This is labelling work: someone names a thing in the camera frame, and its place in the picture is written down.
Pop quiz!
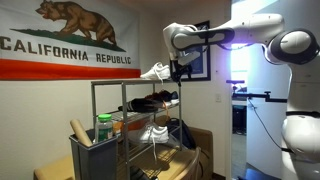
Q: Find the framed blue poster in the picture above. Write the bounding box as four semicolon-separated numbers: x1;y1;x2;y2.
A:
169;20;212;82

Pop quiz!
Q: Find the tan wooden board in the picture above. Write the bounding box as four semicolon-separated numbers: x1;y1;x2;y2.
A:
33;155;76;180

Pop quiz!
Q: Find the grey metal shoe rack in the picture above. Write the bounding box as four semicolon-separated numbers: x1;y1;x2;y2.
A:
90;78;184;180

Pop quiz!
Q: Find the black sandal with white stripes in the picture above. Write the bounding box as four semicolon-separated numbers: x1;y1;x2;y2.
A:
118;97;164;113

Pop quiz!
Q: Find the green capped bottle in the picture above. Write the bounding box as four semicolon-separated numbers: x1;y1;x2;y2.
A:
94;113;114;144

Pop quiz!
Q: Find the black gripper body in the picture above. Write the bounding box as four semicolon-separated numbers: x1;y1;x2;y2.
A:
169;60;194;77

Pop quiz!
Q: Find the tan cardboard box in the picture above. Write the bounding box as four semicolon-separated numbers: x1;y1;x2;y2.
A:
186;126;214;178

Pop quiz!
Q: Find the grey plastic bin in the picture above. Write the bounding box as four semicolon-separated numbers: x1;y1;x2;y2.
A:
69;129;118;180

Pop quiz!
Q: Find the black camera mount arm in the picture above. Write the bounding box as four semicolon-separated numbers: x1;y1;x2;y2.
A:
225;79;288;104

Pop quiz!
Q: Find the cardboard tube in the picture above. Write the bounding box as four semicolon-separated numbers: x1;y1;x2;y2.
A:
69;119;94;148

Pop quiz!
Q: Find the California Republic flag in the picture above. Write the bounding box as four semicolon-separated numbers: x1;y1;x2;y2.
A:
0;0;142;81

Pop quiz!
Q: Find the navy bag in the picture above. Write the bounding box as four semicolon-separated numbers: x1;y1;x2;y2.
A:
165;117;197;150

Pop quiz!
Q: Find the light wood panel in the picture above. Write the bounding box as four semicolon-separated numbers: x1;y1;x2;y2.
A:
151;148;198;180

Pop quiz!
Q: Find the black hanging cable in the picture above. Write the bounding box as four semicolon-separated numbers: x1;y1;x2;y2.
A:
247;99;285;152

